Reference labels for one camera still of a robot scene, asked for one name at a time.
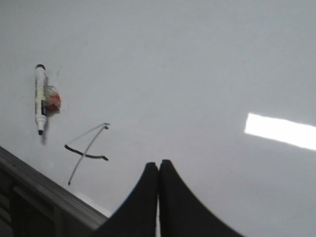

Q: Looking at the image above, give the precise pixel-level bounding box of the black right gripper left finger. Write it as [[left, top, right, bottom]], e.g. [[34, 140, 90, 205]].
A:
[[91, 162, 158, 237]]

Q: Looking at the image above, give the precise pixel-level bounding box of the white whiteboard marker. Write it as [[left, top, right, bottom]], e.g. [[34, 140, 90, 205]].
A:
[[35, 64, 47, 135]]

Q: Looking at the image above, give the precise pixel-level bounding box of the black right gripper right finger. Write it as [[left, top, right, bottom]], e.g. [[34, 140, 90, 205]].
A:
[[158, 159, 242, 237]]

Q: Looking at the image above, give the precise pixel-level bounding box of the aluminium whiteboard frame rail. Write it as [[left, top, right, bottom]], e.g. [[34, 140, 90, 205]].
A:
[[0, 147, 108, 231]]

